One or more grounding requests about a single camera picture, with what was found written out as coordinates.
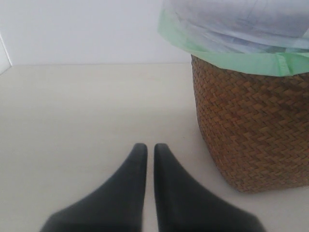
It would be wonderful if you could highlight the woven wicker trash basket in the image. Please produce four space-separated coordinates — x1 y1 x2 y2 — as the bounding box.
191 56 309 193

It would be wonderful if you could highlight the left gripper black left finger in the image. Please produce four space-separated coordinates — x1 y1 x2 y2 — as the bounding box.
41 143 148 232

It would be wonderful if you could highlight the white green plastic bin liner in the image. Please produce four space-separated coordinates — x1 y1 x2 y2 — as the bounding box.
158 0 309 77

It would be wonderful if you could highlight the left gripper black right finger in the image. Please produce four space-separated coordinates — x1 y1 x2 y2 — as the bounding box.
154 144 263 232

